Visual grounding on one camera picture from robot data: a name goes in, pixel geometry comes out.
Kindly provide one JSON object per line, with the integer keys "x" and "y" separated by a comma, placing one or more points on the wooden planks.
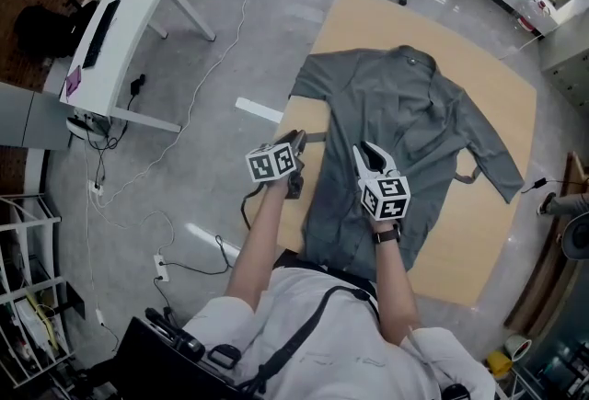
{"x": 547, "y": 260}

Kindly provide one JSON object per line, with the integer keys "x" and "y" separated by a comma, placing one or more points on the person's right forearm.
{"x": 393, "y": 288}

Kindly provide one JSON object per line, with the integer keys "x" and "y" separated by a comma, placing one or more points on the person's left forearm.
{"x": 257, "y": 251}

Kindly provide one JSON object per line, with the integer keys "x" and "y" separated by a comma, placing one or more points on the grey pod with round opening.
{"x": 577, "y": 239}

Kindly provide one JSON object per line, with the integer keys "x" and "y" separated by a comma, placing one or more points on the purple card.
{"x": 73, "y": 81}

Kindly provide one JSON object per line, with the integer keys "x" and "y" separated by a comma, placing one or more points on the black padded office chair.
{"x": 41, "y": 30}

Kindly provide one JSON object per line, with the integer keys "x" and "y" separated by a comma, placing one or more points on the yellow cup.
{"x": 499, "y": 363}

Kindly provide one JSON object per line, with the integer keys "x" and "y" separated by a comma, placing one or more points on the white desk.
{"x": 124, "y": 35}

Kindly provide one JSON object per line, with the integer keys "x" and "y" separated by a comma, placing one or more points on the small black adapter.
{"x": 137, "y": 85}

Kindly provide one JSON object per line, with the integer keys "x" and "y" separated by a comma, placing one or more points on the person's white shirt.
{"x": 331, "y": 352}

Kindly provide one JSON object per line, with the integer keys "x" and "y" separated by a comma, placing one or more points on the clear jug with red cap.
{"x": 531, "y": 16}

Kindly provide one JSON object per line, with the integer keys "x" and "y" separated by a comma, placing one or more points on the black wristwatch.
{"x": 386, "y": 235}

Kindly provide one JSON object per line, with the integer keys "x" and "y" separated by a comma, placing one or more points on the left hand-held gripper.
{"x": 271, "y": 163}

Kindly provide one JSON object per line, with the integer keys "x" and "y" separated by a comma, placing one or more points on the black keyboard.
{"x": 100, "y": 34}

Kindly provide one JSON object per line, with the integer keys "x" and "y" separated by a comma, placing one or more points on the white bucket with red inside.
{"x": 518, "y": 346}

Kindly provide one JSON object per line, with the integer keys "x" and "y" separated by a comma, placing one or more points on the person's black trousers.
{"x": 299, "y": 262}

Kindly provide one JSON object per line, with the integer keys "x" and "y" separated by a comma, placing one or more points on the black camera rig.
{"x": 156, "y": 352}

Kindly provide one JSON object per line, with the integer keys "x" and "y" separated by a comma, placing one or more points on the grey robe garment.
{"x": 391, "y": 136}

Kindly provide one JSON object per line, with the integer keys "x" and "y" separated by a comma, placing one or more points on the white power strip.
{"x": 161, "y": 267}
{"x": 95, "y": 188}

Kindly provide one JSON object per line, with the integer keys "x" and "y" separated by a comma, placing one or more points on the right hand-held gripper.
{"x": 385, "y": 198}

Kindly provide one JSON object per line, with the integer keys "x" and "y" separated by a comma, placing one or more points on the grey partition panel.
{"x": 32, "y": 117}

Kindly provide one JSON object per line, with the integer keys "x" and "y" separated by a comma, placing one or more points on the grey locker cabinet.
{"x": 568, "y": 67}

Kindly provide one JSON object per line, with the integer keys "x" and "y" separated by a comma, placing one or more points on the white shelf rack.
{"x": 27, "y": 297}

